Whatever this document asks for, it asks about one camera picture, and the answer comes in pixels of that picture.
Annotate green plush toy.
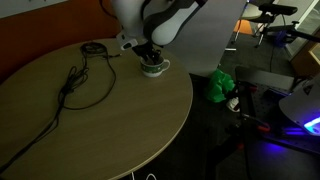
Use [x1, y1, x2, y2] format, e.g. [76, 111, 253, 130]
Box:
[204, 68, 236, 103]

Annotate white board panel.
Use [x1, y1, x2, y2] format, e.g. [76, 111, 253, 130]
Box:
[163, 0, 248, 78]

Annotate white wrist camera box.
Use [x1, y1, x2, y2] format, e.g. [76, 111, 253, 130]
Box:
[116, 31, 139, 51]

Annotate black perforated platform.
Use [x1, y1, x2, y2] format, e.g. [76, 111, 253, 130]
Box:
[234, 65, 320, 154]

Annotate office chair with pale seat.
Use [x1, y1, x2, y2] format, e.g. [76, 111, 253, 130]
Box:
[232, 0, 269, 44]

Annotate white mug with green band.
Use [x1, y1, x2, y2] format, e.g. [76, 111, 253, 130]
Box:
[139, 54, 171, 78]

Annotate small white object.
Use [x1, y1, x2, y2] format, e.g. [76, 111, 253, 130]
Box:
[226, 97, 242, 113]

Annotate black cable with coil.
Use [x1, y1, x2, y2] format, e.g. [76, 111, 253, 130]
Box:
[0, 41, 123, 174]

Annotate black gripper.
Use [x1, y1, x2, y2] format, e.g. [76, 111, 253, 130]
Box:
[132, 41, 165, 65]

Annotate thin white cable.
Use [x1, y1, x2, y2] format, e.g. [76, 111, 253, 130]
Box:
[129, 171, 158, 180]

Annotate white base with blue light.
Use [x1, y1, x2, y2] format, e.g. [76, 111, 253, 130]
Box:
[279, 74, 320, 136]

